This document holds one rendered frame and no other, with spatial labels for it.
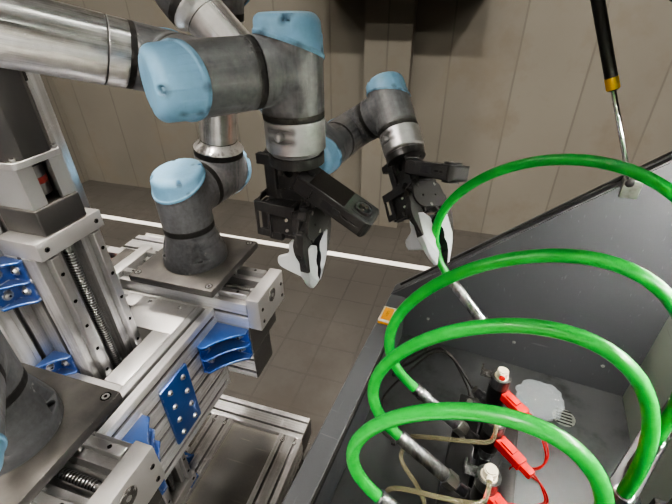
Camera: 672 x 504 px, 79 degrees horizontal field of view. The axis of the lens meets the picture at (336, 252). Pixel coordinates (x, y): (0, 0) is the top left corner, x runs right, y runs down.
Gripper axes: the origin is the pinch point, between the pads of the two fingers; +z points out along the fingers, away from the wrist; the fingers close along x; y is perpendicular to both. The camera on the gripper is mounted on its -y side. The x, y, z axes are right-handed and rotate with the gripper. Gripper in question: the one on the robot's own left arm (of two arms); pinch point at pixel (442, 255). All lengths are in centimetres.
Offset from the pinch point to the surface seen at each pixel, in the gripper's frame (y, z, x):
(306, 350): 149, 15, -44
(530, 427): -26.8, 18.3, 25.1
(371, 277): 164, -20, -108
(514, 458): -9.1, 29.1, 7.4
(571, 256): -27.2, 6.5, 12.7
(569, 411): 7.8, 35.8, -32.5
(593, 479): -28.1, 23.0, 21.6
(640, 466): -25.5, 26.6, 10.1
